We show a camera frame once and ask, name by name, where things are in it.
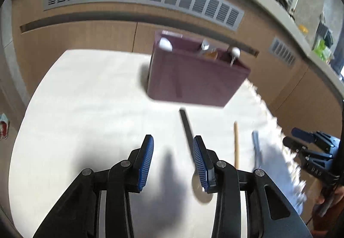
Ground black-handled round spoon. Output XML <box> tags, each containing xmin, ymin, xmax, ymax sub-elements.
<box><xmin>179</xmin><ymin>109</ymin><xmax>213</xmax><ymax>203</ymax></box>

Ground maroon utensil holder box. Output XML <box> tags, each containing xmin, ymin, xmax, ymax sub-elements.
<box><xmin>146</xmin><ymin>31</ymin><xmax>252</xmax><ymax>107</ymax></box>

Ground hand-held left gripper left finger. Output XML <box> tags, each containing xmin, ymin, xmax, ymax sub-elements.
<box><xmin>33</xmin><ymin>134</ymin><xmax>154</xmax><ymax>238</ymax></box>

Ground wooden chopstick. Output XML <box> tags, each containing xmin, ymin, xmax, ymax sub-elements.
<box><xmin>234</xmin><ymin>121</ymin><xmax>240</xmax><ymax>170</ymax></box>

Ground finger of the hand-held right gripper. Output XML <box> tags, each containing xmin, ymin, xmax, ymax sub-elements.
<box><xmin>292</xmin><ymin>127</ymin><xmax>315</xmax><ymax>143</ymax></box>
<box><xmin>283</xmin><ymin>136</ymin><xmax>309</xmax><ymax>154</ymax></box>

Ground red and teal cloth item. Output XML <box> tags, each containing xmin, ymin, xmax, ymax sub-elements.
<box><xmin>0</xmin><ymin>113</ymin><xmax>10</xmax><ymax>140</ymax></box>

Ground white fringed tablecloth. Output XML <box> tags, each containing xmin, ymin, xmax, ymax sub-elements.
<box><xmin>8</xmin><ymin>49</ymin><xmax>308</xmax><ymax>238</ymax></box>

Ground person's reddish clothing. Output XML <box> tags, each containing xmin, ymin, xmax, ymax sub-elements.
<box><xmin>313</xmin><ymin>181</ymin><xmax>344</xmax><ymax>233</ymax></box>

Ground short grey vent grille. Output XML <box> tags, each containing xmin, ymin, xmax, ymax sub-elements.
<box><xmin>269</xmin><ymin>37</ymin><xmax>297</xmax><ymax>68</ymax></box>

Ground wooden spoon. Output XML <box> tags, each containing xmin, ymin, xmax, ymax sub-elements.
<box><xmin>201</xmin><ymin>50</ymin><xmax>218</xmax><ymax>60</ymax></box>

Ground green packets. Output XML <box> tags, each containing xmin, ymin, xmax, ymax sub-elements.
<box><xmin>312</xmin><ymin>39</ymin><xmax>334</xmax><ymax>61</ymax></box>

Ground white spoon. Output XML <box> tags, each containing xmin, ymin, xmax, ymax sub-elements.
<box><xmin>158</xmin><ymin>38</ymin><xmax>173</xmax><ymax>52</ymax></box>

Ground person's right hand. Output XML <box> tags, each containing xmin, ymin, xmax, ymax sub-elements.
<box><xmin>314</xmin><ymin>187</ymin><xmax>327</xmax><ymax>205</ymax></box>

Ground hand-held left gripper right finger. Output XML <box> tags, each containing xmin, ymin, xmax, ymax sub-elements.
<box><xmin>192</xmin><ymin>135</ymin><xmax>313</xmax><ymax>238</ymax></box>

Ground white ball-tipped stick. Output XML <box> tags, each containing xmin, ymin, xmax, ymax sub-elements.
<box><xmin>230</xmin><ymin>47</ymin><xmax>241</xmax><ymax>66</ymax></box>

